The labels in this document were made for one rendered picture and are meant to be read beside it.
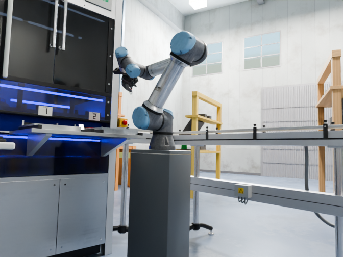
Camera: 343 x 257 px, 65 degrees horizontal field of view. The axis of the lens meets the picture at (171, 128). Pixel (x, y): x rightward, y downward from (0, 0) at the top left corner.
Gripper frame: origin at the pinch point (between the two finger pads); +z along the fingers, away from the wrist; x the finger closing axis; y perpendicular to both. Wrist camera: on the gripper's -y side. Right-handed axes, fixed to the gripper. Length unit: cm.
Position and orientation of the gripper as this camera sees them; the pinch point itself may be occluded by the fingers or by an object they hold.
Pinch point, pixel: (129, 88)
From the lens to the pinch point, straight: 189.2
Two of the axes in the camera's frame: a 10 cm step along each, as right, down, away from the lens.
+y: 8.0, 5.0, -3.5
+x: 6.0, -6.9, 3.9
